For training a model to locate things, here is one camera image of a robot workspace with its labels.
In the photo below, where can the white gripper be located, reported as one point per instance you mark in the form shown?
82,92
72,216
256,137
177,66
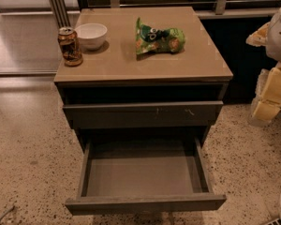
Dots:
279,37

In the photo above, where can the green rice chip bag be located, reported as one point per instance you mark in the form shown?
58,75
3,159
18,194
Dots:
152,40

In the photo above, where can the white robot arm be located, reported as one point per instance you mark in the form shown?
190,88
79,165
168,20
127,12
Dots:
273,46

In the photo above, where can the grey drawer cabinet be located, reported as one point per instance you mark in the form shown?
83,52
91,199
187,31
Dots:
114,73

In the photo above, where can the open grey middle drawer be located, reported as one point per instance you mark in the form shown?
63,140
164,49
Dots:
147,176

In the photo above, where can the closed grey top drawer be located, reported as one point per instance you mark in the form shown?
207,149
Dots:
143,115

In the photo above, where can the white ceramic bowl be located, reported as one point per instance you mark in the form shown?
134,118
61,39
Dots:
91,35

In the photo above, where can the brown soda can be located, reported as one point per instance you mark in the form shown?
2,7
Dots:
70,46

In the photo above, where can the grey metal rod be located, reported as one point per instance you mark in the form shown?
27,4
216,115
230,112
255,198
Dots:
6,212

